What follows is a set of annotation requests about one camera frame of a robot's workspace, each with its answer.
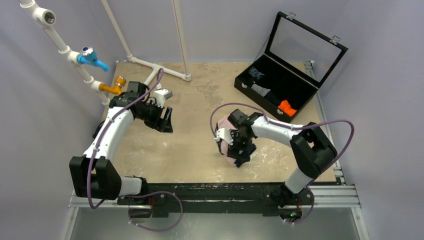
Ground blue faucet tap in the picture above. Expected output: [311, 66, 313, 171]
[76, 46, 110, 72]

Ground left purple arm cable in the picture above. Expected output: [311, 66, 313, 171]
[86, 67, 165, 210]

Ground black box with glass lid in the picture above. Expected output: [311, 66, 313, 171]
[234, 11, 348, 123]

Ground orange rolled cloth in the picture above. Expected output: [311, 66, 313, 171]
[278, 100, 297, 117]

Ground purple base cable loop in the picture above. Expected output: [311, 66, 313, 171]
[128, 192, 184, 233]

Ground aluminium frame rails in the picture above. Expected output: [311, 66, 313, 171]
[59, 61, 370, 240]

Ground orange faucet tap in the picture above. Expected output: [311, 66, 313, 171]
[98, 76, 127, 95]

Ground grey striped rolled sock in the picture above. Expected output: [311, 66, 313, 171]
[251, 83, 271, 97]

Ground white PVC pipe frame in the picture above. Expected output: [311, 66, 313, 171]
[19, 0, 192, 106]

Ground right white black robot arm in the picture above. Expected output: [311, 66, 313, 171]
[227, 109, 338, 204]

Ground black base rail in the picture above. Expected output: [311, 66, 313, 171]
[117, 182, 315, 221]

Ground dark patterned rolled sock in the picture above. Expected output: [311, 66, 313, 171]
[248, 67, 265, 80]

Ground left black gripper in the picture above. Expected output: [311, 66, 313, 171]
[135, 100, 172, 133]

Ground pink underwear navy trim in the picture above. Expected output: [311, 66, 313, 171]
[214, 115, 257, 168]

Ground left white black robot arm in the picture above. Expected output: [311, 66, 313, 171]
[69, 81, 173, 205]

